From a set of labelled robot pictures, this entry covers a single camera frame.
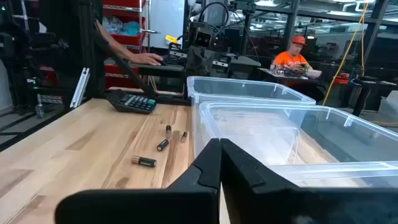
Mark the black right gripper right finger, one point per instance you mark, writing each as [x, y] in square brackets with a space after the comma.
[280, 208]

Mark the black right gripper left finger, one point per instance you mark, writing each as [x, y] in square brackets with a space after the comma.
[186, 205]

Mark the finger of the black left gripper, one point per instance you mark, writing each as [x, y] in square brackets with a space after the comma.
[207, 63]
[193, 63]

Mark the clear plastic bin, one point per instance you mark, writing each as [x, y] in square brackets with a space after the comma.
[311, 140]
[242, 90]

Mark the black copper battery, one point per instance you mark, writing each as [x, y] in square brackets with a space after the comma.
[184, 137]
[168, 131]
[143, 161]
[162, 145]

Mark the person's forearm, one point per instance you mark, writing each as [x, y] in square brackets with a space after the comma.
[115, 43]

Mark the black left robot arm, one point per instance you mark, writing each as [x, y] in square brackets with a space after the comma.
[192, 29]

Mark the black desk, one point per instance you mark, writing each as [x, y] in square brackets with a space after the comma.
[161, 70]

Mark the person's hand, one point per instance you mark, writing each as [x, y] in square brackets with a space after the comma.
[149, 59]

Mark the red shelf rack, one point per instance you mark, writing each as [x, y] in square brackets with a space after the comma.
[124, 39]

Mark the black calculator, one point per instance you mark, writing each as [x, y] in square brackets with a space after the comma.
[136, 102]

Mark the person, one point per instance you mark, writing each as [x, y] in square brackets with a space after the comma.
[292, 59]

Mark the silver aluminium bar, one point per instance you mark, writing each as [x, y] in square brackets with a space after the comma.
[80, 88]

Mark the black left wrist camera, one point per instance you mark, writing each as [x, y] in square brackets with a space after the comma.
[203, 38]

